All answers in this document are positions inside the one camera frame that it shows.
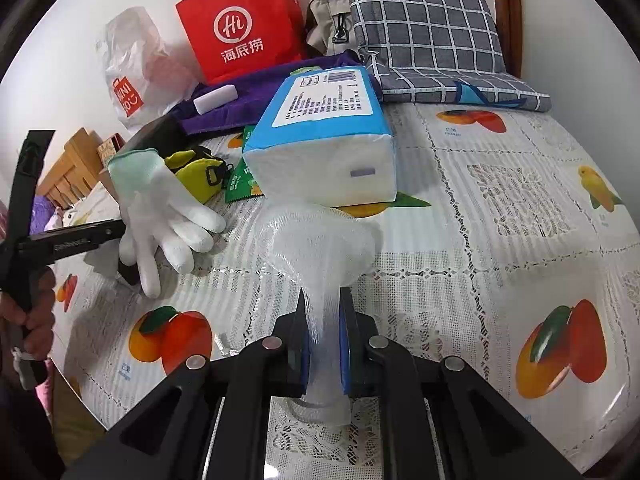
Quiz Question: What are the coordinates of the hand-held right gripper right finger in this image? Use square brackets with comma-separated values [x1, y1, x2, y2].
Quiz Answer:
[337, 286, 583, 480]

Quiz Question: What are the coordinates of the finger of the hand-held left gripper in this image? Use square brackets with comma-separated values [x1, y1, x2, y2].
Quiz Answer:
[116, 252, 146, 287]

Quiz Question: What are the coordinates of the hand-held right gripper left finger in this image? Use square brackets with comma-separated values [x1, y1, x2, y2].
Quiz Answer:
[60, 287, 313, 480]

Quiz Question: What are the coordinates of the white knit glove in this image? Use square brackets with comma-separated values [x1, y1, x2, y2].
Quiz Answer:
[107, 149, 228, 298]

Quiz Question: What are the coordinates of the yellow black pouch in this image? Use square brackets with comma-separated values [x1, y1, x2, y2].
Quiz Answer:
[164, 146, 236, 206]

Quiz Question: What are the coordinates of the green wet wipe packet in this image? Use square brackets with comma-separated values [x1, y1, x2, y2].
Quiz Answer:
[223, 125, 264, 204]

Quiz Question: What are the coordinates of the person's left forearm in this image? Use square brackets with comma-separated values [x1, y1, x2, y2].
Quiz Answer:
[0, 321, 63, 480]

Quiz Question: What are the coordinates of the person's left hand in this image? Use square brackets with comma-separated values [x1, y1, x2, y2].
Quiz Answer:
[0, 269, 57, 361]

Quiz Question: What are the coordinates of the pile of plush toys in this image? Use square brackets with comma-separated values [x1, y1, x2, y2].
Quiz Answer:
[30, 194, 101, 233]

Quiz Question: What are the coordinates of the wooden furniture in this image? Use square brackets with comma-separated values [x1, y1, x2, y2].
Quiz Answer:
[37, 127, 123, 211]

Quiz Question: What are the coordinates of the black box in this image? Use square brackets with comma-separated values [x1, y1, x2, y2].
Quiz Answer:
[97, 112, 201, 198]

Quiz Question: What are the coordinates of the blue white tissue pack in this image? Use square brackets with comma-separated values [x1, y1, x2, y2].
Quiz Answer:
[241, 66, 399, 208]

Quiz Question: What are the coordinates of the white rectangular block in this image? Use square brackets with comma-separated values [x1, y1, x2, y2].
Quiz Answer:
[192, 83, 238, 115]

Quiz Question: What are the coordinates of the white plastic bag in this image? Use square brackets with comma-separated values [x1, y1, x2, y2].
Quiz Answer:
[95, 6, 201, 133]

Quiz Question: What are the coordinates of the purple towel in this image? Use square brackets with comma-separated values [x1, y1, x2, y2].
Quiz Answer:
[172, 50, 368, 136]

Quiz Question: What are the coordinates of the red paper bag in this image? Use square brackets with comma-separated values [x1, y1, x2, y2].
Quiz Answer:
[175, 0, 308, 86]

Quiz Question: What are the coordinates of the beige fabric bag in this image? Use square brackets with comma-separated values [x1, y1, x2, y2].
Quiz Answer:
[305, 0, 362, 58]

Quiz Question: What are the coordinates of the grey checked pillow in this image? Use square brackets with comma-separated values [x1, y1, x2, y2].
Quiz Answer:
[342, 0, 553, 113]

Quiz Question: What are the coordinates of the wooden bed post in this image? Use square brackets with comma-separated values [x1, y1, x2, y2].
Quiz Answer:
[489, 0, 523, 78]

